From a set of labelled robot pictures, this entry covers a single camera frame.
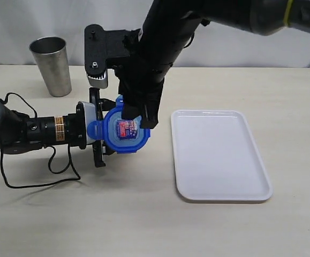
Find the black braided cable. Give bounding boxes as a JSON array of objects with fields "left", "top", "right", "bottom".
[{"left": 0, "top": 87, "right": 82, "bottom": 189}]

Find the blue clip-lock lid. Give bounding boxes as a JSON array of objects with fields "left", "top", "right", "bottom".
[{"left": 88, "top": 95, "right": 150, "bottom": 154}]

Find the white backdrop curtain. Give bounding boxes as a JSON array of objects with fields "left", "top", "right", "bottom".
[{"left": 0, "top": 0, "right": 310, "bottom": 67}]

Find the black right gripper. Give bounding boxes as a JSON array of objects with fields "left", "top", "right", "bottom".
[{"left": 118, "top": 1, "right": 202, "bottom": 129}]

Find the stainless steel cup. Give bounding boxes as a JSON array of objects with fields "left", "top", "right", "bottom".
[{"left": 29, "top": 36, "right": 72, "bottom": 97}]

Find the white rectangular tray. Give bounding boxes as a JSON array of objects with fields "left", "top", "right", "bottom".
[{"left": 171, "top": 109, "right": 273, "bottom": 203}]

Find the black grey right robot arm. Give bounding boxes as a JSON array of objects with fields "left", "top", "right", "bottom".
[{"left": 116, "top": 1, "right": 310, "bottom": 129}]

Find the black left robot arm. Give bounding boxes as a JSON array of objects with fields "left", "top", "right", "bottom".
[{"left": 0, "top": 87, "right": 116, "bottom": 168}]

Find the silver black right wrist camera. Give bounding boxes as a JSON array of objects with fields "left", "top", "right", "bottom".
[{"left": 84, "top": 24, "right": 131, "bottom": 89}]

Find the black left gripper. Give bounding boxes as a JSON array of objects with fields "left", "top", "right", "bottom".
[{"left": 67, "top": 87, "right": 116, "bottom": 168}]

